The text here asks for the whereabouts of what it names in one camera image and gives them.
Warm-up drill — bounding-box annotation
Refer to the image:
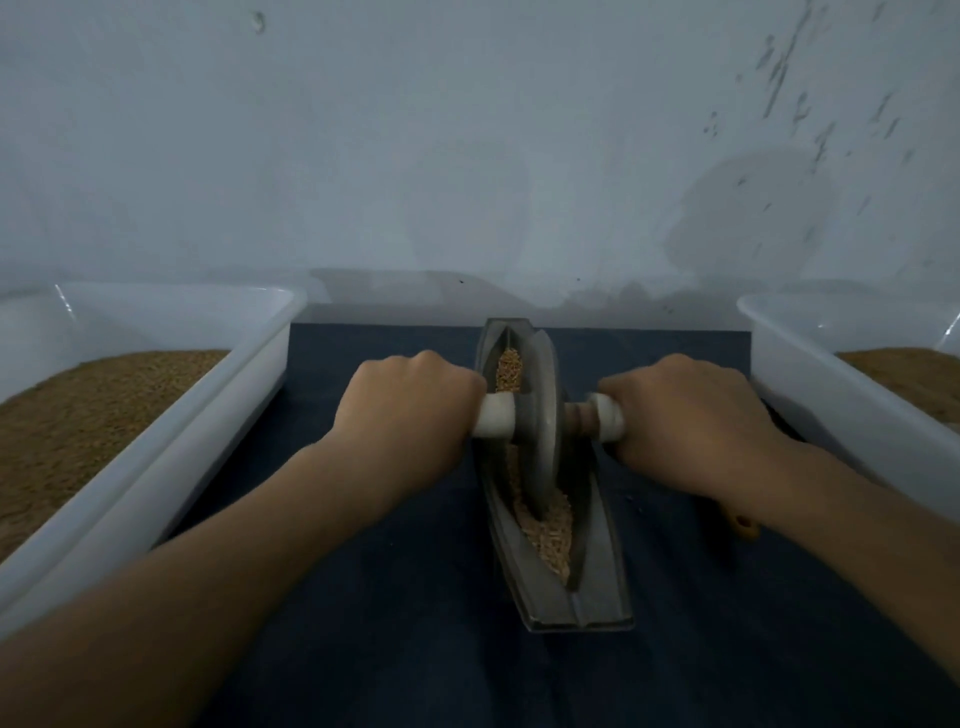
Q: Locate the person's left hand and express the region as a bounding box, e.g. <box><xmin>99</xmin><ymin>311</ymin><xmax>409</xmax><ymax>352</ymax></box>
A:
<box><xmin>327</xmin><ymin>351</ymin><xmax>489</xmax><ymax>504</ymax></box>

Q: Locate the person's right hand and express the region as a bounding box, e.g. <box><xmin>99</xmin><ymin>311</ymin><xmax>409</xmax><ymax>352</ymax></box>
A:
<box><xmin>597</xmin><ymin>354</ymin><xmax>782</xmax><ymax>504</ymax></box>

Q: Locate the metal grinding wheel with handles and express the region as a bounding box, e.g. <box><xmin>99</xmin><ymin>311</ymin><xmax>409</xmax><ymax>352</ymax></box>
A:
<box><xmin>474</xmin><ymin>327</ymin><xmax>629</xmax><ymax>515</ymax></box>

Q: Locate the white plastic tray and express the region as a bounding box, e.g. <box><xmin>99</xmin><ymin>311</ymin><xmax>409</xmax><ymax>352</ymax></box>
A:
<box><xmin>736</xmin><ymin>292</ymin><xmax>960</xmax><ymax>524</ymax></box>
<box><xmin>0</xmin><ymin>282</ymin><xmax>308</xmax><ymax>639</ymax></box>

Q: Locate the small ground grain portion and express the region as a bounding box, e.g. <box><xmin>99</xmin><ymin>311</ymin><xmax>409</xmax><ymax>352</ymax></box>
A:
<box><xmin>495</xmin><ymin>348</ymin><xmax>576</xmax><ymax>582</ymax></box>

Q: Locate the boat-shaped metal grinding trough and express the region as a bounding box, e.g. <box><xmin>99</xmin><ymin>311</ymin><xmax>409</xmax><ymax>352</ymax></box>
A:
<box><xmin>475</xmin><ymin>318</ymin><xmax>635</xmax><ymax>633</ymax></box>

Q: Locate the person's right forearm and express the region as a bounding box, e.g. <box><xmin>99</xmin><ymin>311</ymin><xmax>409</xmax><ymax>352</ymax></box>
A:
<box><xmin>720</xmin><ymin>447</ymin><xmax>960</xmax><ymax>684</ymax></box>

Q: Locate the person's left forearm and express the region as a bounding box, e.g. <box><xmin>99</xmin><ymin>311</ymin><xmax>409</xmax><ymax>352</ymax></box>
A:
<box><xmin>0</xmin><ymin>447</ymin><xmax>404</xmax><ymax>728</ymax></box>

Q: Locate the dark blue tablecloth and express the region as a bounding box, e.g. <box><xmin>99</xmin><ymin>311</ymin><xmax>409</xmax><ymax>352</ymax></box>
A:
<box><xmin>165</xmin><ymin>322</ymin><xmax>960</xmax><ymax>728</ymax></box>

